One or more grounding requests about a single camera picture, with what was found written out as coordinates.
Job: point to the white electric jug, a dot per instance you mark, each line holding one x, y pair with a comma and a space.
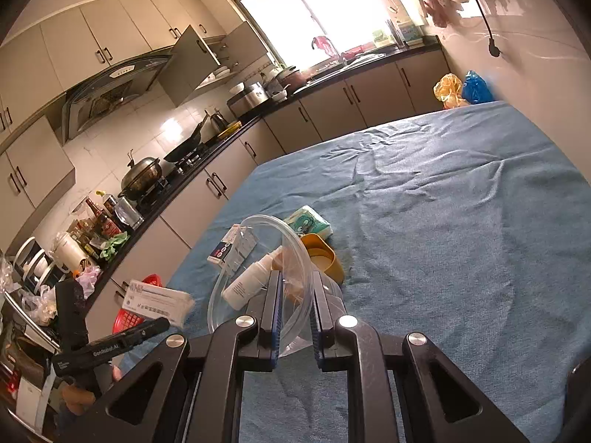
69, 251

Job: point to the white dish rack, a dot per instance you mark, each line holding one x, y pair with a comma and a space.
37, 263

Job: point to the white box with coloured label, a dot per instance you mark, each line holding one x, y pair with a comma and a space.
231, 247

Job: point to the white printed cardboard box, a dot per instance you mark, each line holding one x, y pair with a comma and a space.
157, 302

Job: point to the green cloth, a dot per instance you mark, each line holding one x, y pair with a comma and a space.
113, 244

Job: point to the kitchen window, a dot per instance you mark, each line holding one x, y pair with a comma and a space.
314, 9

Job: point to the grey upper kitchen cabinets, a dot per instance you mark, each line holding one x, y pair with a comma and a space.
92, 41

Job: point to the gas stove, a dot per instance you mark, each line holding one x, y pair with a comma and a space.
184, 164

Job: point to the blue plastic bag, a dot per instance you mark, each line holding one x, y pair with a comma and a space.
478, 87

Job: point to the grey lower kitchen cabinets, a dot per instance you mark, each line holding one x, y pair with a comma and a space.
323, 110

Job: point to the white spray bottle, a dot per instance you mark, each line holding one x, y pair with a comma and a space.
244, 284

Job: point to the steel kettle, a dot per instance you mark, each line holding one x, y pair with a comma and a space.
219, 120

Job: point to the white pot and bowls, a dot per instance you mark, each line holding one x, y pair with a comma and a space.
273, 78

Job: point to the glass mug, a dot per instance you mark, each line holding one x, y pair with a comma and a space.
129, 214

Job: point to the person's left hand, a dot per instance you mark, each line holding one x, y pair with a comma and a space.
78, 401

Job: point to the yellow plastic bag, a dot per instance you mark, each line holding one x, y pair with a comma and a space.
450, 90

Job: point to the grey kitchen cabinets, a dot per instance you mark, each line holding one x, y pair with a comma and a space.
323, 110
92, 41

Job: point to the green tissue pack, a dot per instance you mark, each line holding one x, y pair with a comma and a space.
309, 221

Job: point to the yellow dish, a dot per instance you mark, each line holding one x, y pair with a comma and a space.
230, 129

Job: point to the yellow plastic cup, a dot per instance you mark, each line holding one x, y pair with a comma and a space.
328, 263

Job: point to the green box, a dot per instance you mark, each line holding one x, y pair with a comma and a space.
381, 37

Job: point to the red plastic basket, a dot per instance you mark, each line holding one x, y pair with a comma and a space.
124, 320

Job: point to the silver rice cooker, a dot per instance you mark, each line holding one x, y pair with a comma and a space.
251, 99

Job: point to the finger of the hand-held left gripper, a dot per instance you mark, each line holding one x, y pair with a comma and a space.
154, 327

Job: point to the clear plastic bags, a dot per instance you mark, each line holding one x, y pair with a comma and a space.
32, 304

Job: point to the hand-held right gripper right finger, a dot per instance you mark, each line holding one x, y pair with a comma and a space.
316, 327

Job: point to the red cloth on faucet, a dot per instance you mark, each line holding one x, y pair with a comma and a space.
321, 42

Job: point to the cluster of sauce bottles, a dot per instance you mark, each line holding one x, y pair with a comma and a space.
99, 221

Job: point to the blue and white box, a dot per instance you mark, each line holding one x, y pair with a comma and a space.
411, 32

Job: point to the black kitchen countertop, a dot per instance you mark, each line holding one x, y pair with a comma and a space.
150, 216

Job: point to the steel wok with lid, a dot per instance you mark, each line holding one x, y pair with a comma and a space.
141, 175

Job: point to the black frying pan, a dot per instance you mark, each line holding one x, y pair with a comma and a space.
184, 147

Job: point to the maroon pot with lid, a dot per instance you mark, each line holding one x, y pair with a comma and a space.
291, 78

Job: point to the pink plastic bag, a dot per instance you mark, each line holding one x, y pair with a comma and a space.
87, 279

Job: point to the clear plastic bowl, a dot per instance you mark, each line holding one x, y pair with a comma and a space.
295, 323

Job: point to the blue tablecloth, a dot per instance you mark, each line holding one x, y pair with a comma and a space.
438, 217

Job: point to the range hood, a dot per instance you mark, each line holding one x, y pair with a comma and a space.
106, 92

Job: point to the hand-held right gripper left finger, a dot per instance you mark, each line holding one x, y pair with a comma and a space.
275, 323

